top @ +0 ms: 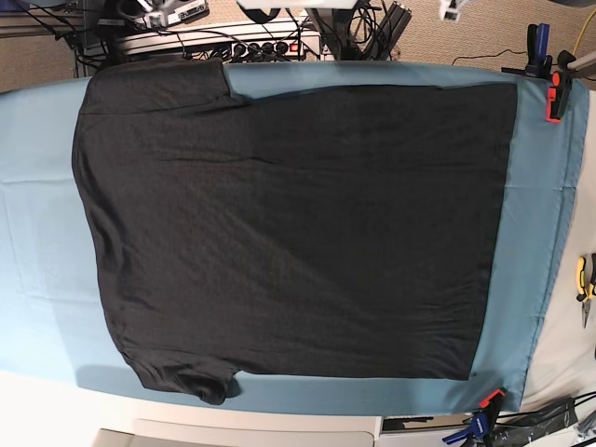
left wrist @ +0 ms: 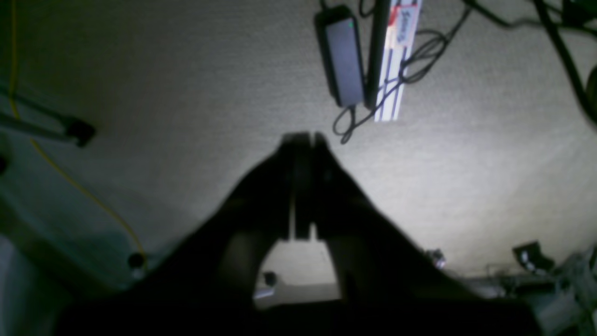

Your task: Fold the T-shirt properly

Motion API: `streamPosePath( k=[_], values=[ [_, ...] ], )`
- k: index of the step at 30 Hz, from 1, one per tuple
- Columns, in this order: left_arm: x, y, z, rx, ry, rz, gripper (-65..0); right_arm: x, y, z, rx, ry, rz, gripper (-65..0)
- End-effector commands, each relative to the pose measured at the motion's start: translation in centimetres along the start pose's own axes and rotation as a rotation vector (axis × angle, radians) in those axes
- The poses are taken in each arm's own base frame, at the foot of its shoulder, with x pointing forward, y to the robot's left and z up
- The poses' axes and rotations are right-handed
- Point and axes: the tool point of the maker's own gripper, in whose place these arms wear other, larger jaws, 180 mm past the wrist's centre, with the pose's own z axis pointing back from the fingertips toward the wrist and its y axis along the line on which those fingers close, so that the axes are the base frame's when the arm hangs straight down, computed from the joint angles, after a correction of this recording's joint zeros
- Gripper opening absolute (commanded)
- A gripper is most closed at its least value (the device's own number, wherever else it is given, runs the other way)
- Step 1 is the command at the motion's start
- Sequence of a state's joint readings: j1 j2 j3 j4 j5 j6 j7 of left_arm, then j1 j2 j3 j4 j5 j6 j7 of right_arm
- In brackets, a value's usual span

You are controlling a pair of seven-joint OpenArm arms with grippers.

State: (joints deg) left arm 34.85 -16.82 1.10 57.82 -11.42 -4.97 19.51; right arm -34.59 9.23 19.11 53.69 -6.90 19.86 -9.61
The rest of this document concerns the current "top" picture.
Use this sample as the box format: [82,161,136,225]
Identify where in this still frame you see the blue orange clamp bottom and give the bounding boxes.
[442,387,507,446]

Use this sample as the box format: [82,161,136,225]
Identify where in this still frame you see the black T-shirt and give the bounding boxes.
[72,61,518,405]

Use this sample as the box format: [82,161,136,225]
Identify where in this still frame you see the yellow handled pliers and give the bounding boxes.
[576,255,595,329]

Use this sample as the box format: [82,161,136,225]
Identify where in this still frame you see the blue table cloth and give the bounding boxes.
[1,62,591,416]

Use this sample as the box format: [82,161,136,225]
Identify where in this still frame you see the blue black clamp top right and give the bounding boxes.
[501,23,553,80]

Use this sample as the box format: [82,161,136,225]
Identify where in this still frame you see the black power strip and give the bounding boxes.
[222,39,305,63]

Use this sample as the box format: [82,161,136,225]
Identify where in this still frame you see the orange black clamp top right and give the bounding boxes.
[546,72,573,123]

